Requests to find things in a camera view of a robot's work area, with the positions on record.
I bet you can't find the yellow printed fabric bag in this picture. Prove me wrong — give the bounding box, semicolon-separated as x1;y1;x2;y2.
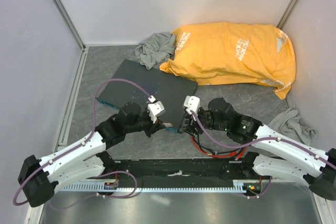
160;22;296;100

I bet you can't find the slotted cable duct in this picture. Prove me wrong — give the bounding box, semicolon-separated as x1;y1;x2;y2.
60;180;261;193

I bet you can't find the red ethernet cable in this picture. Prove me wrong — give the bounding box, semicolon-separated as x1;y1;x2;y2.
190;136;249;161

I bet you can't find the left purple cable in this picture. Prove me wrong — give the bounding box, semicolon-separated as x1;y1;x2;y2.
12;78;155;206

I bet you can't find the grey cloth at right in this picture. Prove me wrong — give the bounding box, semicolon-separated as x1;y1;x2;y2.
268;106;318;146

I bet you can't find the grey cloth at back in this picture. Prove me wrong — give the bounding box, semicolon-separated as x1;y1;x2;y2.
134;32;176;70

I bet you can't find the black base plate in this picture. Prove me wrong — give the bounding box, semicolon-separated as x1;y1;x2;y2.
103;158;259;188

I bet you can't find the dark grey network switch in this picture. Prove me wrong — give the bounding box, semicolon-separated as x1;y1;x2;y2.
96;58;198;134

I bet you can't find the aluminium frame rail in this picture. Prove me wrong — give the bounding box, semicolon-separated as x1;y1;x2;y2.
24;46;89;223

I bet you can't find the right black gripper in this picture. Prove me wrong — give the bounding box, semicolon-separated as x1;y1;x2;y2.
180;106;228;138

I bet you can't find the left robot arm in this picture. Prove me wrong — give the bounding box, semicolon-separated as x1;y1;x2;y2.
18;101;172;207

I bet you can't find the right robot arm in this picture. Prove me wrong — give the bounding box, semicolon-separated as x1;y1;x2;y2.
183;96;335;201

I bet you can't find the grey cloth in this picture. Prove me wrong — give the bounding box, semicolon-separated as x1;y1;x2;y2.
134;32;176;70
268;106;318;146

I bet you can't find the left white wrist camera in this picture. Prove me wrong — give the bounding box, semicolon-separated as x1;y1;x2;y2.
147;95;165;123

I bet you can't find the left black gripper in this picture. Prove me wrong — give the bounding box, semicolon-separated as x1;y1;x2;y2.
125;110;165;137

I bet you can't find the black ethernet cable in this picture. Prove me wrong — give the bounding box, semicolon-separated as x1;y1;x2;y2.
194;134;247;158

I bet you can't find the purple cable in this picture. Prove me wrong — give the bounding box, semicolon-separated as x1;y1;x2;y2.
191;111;336;172
12;78;155;206

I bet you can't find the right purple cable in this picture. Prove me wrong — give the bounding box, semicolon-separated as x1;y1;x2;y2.
191;111;336;172

